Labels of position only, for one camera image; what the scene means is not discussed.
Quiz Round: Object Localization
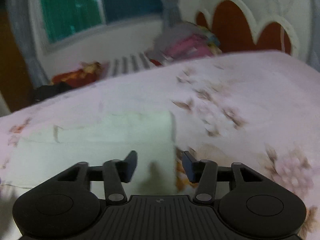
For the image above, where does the white knit garment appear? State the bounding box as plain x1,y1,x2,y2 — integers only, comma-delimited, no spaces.
5,112,177,195

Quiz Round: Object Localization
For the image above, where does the pile of pink grey clothes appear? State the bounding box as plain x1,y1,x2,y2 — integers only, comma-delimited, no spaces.
145,22,222,66

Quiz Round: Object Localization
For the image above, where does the pink floral bed sheet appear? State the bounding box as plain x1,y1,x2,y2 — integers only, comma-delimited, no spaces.
1,51,319,239

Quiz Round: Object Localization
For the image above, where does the red orange patterned cloth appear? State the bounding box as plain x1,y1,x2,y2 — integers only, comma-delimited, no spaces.
51,61,108,88

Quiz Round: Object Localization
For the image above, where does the grey striped pillow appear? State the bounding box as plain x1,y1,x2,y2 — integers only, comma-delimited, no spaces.
106,53,157,78

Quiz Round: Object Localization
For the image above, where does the black cloth on bed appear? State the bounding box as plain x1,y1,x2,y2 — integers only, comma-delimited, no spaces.
33,82,73,103

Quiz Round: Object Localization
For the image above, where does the brown wooden door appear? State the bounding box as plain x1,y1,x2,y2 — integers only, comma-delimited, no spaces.
0,0,33,112

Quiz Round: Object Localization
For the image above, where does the red and white headboard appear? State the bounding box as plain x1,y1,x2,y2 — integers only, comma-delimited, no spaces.
195,0,299,58

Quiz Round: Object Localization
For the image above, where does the green glass window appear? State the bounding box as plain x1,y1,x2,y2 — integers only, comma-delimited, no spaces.
34,0,163,54

